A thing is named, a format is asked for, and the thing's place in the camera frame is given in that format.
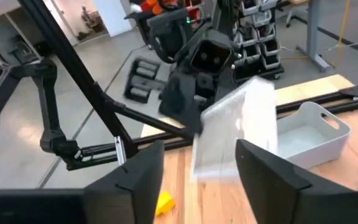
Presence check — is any white plastic bin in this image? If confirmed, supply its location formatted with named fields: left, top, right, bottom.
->
left=275, top=101, right=352, bottom=170

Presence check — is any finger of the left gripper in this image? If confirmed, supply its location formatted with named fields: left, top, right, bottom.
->
left=181, top=113, right=204, bottom=138

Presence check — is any grey office desk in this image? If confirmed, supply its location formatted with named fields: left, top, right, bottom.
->
left=0, top=14, right=48, bottom=83

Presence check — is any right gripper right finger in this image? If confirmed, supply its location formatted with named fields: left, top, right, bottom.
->
left=235, top=139, right=358, bottom=224

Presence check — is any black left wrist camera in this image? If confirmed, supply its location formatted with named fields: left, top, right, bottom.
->
left=190, top=39, right=234, bottom=75

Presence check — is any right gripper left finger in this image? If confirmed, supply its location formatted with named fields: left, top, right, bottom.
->
left=0, top=139, right=166, bottom=224

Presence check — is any white floor cable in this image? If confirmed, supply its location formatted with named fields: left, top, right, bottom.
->
left=280, top=37, right=358, bottom=52

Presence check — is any yellow floor cable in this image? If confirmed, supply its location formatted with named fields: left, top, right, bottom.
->
left=336, top=0, right=351, bottom=66

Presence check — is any grey desk foot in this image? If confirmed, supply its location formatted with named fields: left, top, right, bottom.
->
left=295, top=0, right=334, bottom=74

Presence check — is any black floor tray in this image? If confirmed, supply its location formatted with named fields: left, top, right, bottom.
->
left=122, top=55, right=167, bottom=105

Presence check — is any brown decor shelf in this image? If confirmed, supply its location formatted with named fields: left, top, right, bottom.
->
left=78, top=6, right=107, bottom=41

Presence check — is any black rack with grey bins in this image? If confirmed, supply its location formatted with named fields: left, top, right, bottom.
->
left=232, top=0, right=286, bottom=81

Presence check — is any small yellow toy brick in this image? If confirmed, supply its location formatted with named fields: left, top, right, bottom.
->
left=154, top=190, right=177, bottom=218

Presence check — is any clear grey plastic bin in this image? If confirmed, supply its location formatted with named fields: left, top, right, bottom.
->
left=191, top=76, right=279, bottom=183

